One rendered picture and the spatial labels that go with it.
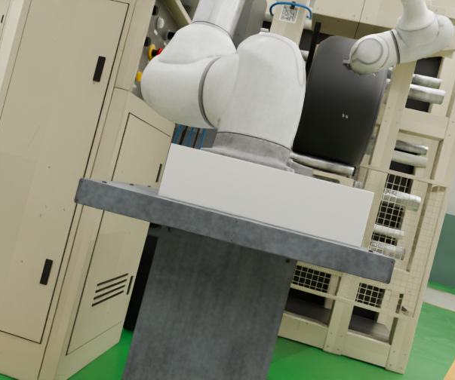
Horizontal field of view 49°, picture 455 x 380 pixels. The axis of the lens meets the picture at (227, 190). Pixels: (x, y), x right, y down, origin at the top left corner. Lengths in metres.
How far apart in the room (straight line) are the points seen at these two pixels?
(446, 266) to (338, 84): 9.17
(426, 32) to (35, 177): 1.20
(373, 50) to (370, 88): 0.53
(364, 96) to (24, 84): 1.21
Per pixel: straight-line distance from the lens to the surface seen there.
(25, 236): 1.58
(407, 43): 1.56
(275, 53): 0.98
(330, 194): 0.86
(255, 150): 0.94
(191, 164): 0.84
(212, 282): 0.90
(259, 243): 0.76
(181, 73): 1.08
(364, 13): 2.61
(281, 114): 0.96
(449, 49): 2.77
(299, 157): 2.08
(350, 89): 2.01
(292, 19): 2.30
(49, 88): 1.59
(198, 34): 1.12
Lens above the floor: 0.68
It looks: level
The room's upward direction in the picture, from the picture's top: 15 degrees clockwise
